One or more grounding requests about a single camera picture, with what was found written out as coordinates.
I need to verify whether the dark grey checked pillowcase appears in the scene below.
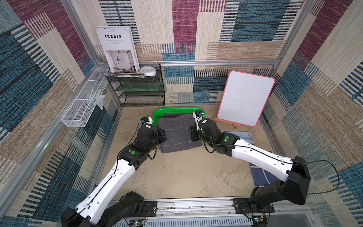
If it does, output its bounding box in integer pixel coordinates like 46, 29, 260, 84
157, 113, 202, 153

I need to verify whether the green plastic basket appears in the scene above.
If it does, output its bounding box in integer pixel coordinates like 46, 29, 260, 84
153, 107, 205, 125

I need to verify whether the navy blue pillowcase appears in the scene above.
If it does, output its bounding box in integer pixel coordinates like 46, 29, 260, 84
249, 163, 278, 187

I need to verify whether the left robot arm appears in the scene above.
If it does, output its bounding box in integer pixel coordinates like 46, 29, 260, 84
61, 117, 166, 227

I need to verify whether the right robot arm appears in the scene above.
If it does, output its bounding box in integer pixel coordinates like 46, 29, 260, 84
192, 111, 311, 212

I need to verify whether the wooden whiteboard stand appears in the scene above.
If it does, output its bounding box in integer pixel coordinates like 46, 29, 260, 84
214, 117, 241, 129

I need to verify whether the pink framed whiteboard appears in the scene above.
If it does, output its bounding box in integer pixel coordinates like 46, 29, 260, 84
217, 71, 276, 127

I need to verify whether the white round bowl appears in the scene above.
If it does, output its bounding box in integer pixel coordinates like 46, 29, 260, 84
140, 66, 157, 77

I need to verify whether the Inedia magazine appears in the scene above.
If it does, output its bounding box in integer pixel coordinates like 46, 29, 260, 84
96, 26, 140, 73

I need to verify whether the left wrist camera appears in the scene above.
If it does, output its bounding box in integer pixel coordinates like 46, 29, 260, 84
140, 116, 153, 124

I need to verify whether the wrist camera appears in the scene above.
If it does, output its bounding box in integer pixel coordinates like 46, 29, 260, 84
193, 109, 205, 119
140, 116, 153, 124

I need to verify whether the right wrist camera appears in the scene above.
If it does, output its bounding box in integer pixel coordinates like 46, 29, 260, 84
193, 109, 205, 119

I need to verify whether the black wire shelf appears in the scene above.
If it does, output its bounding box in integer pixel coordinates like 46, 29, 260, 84
103, 64, 165, 107

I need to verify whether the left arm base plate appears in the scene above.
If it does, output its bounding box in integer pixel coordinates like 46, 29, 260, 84
139, 201, 158, 217

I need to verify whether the white wire wall basket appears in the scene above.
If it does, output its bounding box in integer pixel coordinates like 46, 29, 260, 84
62, 68, 108, 127

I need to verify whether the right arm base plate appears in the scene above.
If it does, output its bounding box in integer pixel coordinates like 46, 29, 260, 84
232, 197, 275, 214

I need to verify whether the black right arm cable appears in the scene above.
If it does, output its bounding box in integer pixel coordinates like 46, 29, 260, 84
294, 159, 340, 195

